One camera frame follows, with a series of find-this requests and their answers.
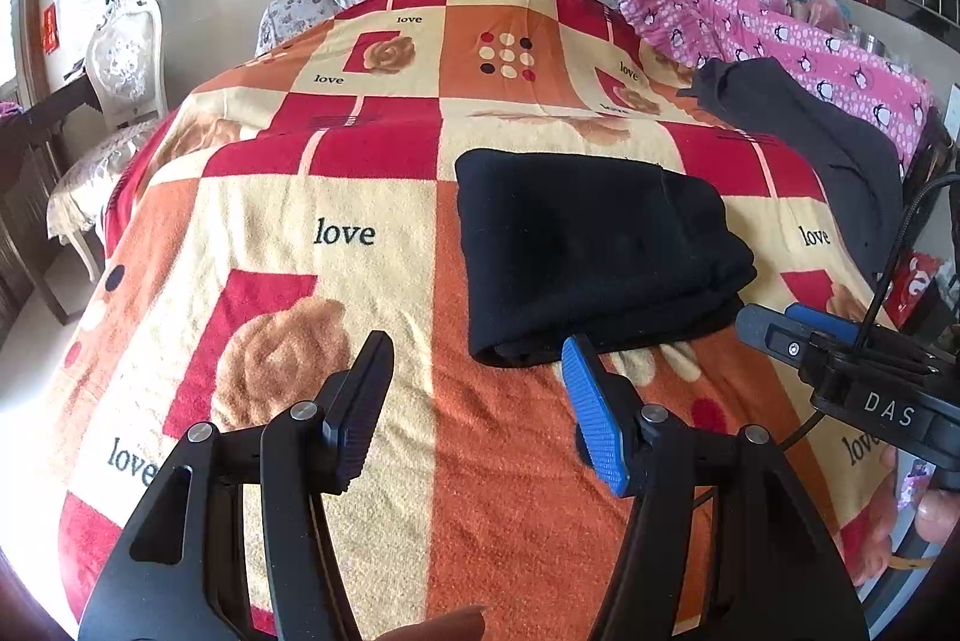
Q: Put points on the checkered printed blanket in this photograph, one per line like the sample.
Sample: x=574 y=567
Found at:
x=315 y=311

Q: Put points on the pink penguin print quilt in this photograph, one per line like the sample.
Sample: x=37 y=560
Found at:
x=787 y=48

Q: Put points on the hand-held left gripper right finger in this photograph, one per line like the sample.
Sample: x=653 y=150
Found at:
x=592 y=408

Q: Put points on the red paper sign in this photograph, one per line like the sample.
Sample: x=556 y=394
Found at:
x=50 y=27

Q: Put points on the black pants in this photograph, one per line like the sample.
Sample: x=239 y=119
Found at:
x=585 y=236

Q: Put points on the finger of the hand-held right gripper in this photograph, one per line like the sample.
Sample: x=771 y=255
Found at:
x=821 y=322
x=769 y=330

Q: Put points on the person's left hand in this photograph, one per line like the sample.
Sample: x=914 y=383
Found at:
x=439 y=626

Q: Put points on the red plastic bag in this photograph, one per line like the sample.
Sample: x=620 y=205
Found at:
x=916 y=285

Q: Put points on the white ornate chair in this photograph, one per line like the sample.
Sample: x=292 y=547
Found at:
x=127 y=56

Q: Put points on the person's right hand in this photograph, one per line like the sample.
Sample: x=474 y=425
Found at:
x=941 y=513

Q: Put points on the dark wooden table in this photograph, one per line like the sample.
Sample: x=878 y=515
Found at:
x=30 y=161

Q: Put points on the dark grey garment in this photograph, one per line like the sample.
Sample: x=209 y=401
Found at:
x=840 y=153

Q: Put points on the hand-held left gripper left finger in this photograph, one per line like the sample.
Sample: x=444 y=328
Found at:
x=352 y=446

